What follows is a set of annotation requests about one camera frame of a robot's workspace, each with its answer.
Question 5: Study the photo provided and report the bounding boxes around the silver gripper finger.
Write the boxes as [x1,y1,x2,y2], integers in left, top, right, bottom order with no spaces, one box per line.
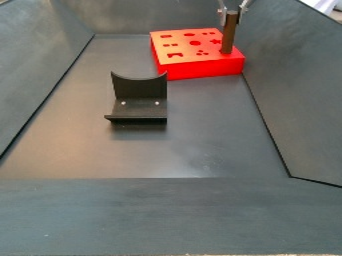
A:
[236,0,252,24]
[216,0,227,26]

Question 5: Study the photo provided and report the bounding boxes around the brown hexagon peg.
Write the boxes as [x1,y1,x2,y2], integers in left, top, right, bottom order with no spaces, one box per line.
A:
[220,11,237,54]

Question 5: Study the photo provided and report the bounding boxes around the red shape-sorting board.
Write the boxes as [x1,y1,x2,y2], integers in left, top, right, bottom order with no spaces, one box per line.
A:
[149,28,244,80]

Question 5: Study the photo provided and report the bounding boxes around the dark curved holder bracket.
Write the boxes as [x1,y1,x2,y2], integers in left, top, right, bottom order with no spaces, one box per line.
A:
[104,73,167,122]

